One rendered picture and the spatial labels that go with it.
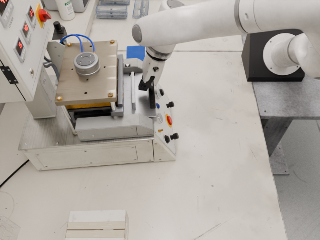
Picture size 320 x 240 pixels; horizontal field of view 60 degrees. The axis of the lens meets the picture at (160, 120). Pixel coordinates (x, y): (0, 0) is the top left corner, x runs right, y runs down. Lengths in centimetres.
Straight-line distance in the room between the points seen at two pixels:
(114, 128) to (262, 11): 55
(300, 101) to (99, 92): 93
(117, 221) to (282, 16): 72
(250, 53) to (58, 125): 90
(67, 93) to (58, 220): 46
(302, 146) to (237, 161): 114
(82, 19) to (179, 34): 111
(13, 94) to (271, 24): 65
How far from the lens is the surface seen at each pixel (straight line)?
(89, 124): 93
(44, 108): 105
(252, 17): 62
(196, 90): 133
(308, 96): 145
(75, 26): 171
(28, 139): 106
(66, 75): 94
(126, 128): 91
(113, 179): 109
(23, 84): 80
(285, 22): 60
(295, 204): 200
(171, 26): 70
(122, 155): 105
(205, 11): 69
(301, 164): 215
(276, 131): 182
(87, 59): 91
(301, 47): 119
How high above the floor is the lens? 173
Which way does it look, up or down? 53 degrees down
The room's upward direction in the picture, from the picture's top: 2 degrees counter-clockwise
